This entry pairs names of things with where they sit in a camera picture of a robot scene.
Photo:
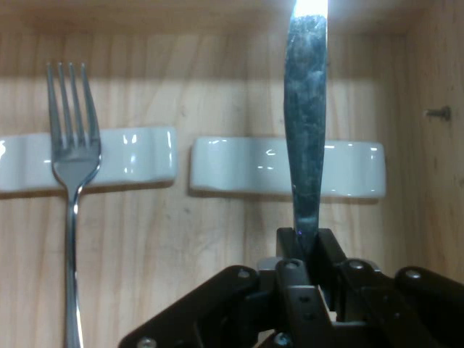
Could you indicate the dark metal screw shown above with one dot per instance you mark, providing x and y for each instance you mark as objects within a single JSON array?
[{"x": 440, "y": 113}]

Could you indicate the silver metal fork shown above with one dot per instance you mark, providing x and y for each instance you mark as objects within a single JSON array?
[{"x": 74, "y": 170}]

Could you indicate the silver metal table knife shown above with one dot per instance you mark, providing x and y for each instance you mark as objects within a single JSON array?
[{"x": 306, "y": 127}]

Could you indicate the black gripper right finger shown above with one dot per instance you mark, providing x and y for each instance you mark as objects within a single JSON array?
[{"x": 398, "y": 311}]

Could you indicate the white ceramic cutlery rest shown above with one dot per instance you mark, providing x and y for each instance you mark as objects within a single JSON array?
[
  {"x": 239, "y": 166},
  {"x": 137, "y": 159}
]

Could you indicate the light wooden drawer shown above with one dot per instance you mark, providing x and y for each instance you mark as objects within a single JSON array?
[{"x": 181, "y": 235}]

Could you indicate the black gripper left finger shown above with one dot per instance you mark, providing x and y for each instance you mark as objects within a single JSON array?
[{"x": 232, "y": 308}]

